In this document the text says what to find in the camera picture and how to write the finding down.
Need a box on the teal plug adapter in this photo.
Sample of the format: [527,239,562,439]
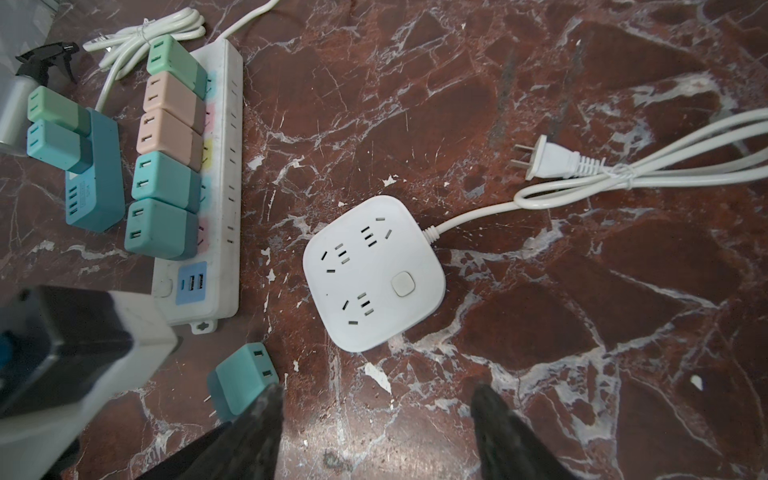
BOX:
[131,151,201,213]
[124,198,199,261]
[207,342,279,422]

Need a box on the square white power socket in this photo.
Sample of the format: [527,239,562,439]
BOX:
[302,195,446,353]

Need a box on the teal power strip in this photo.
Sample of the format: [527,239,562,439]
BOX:
[65,108,126,233]

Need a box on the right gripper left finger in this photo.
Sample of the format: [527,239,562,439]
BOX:
[141,384,284,479]

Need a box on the silver spray bottle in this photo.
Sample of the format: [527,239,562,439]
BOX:
[1,42,80,157]

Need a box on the long white power strip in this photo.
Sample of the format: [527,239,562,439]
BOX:
[151,40,244,335]

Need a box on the mint plug adapter on strip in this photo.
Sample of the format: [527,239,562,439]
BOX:
[147,34,207,100]

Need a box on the green plug adapter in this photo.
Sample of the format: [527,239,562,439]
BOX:
[26,120,93,174]
[27,86,91,136]

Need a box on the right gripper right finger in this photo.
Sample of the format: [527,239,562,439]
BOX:
[470,384,577,479]

